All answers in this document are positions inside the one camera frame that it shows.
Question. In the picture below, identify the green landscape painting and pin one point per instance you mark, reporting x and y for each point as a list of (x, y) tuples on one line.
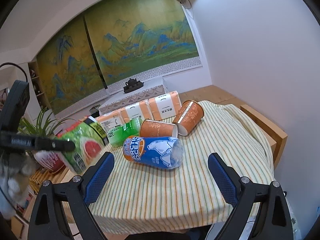
[(130, 37), (68, 71)]

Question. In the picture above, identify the green grapefruit drink cup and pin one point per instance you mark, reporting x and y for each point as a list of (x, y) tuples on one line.
[(89, 138)]

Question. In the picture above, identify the potted spider plant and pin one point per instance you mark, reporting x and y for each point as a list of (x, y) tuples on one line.
[(45, 125)]

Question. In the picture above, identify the orange paper cup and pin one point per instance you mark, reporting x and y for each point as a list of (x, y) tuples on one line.
[(156, 129), (188, 117)]

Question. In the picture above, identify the blue Arctic Ocean cup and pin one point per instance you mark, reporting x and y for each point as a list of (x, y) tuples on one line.
[(162, 152)]

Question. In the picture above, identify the wooden wall shelf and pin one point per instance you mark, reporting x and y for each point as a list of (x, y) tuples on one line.
[(38, 86)]

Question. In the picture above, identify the red white ceramic pot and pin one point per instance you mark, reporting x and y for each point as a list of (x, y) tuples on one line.
[(49, 160)]

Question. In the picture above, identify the green tea cup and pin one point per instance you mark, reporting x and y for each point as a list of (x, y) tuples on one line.
[(118, 135)]

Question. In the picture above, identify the orange paper cup right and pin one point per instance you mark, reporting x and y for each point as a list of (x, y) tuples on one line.
[(188, 117)]

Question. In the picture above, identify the black teapot set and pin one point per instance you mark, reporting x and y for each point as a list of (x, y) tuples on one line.
[(132, 85)]

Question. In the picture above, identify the green landscape painting right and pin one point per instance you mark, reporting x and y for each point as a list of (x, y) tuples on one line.
[(130, 37)]

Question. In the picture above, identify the orange paper cup left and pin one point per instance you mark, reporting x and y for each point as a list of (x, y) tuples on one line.
[(156, 129)]

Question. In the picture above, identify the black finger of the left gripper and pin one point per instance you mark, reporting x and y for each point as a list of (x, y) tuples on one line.
[(47, 144)]

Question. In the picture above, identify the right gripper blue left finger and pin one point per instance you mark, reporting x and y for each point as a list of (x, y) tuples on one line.
[(95, 178)]

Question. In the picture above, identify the orange tissue pack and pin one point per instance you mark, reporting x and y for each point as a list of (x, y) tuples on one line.
[(110, 120), (137, 110), (165, 106)]

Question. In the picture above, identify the white lace covered table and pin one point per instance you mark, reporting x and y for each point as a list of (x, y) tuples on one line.
[(151, 89)]

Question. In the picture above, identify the green landscape painting left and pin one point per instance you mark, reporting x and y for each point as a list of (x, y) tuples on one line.
[(68, 71)]

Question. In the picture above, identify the striped yellow tablecloth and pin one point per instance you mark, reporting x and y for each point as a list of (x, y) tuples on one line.
[(140, 198)]

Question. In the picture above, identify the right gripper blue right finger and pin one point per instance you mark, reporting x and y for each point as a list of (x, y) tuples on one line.
[(225, 178)]

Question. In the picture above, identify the wooden slatted trivet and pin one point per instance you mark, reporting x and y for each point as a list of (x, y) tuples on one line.
[(42, 174)]

